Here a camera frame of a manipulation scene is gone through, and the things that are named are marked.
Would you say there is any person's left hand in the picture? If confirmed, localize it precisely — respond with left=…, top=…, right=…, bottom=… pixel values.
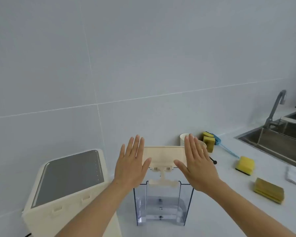
left=113, top=135, right=152, bottom=189

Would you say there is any cream plastic tank lid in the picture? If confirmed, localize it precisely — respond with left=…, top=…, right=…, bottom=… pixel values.
left=142, top=145, right=206, bottom=188

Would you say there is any blue handled brush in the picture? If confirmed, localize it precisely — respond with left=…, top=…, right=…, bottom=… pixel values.
left=211, top=133, right=240, bottom=159

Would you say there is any white cup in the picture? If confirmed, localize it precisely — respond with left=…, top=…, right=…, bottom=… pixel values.
left=180, top=133, right=196, bottom=147

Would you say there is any clear plastic water tank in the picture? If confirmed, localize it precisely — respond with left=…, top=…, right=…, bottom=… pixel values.
left=133, top=180, right=195, bottom=226

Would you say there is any person's right forearm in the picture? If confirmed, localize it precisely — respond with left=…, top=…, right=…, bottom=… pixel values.
left=203, top=181, right=296, bottom=237

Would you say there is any cream water dispenser appliance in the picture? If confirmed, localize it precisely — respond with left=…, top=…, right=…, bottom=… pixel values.
left=21, top=149, right=123, bottom=237

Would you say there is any yellow sponge with black base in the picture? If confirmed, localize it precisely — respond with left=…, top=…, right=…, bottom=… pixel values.
left=235, top=156, right=255, bottom=176

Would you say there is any person's right hand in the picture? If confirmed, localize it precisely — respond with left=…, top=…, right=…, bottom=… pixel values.
left=174, top=134, right=224, bottom=194

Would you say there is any flat yellow-green scouring sponge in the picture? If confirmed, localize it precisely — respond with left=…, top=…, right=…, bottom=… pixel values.
left=253, top=177, right=285, bottom=205

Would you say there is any stainless steel sink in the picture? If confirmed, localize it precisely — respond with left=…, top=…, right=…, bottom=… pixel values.
left=234, top=110, right=296, bottom=171

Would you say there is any person's left forearm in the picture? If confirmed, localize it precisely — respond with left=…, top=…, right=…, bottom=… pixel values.
left=53, top=180, right=139, bottom=237

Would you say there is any metal kitchen faucet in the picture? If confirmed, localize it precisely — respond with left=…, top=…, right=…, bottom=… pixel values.
left=262, top=90, right=287, bottom=129

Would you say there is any upright yellow-green sponge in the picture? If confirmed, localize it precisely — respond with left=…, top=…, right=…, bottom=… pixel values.
left=203, top=136, right=216, bottom=153

